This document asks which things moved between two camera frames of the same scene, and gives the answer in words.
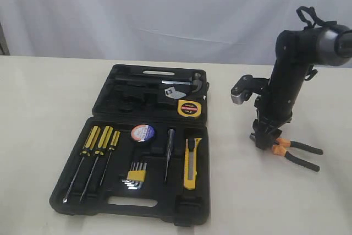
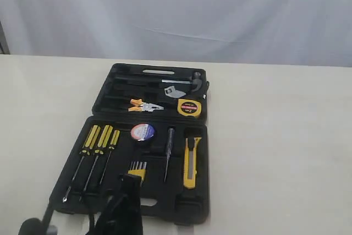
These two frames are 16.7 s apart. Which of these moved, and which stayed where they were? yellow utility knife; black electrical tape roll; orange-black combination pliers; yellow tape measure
Moved: orange-black combination pliers
Stayed: yellow tape measure; yellow utility knife; black electrical tape roll
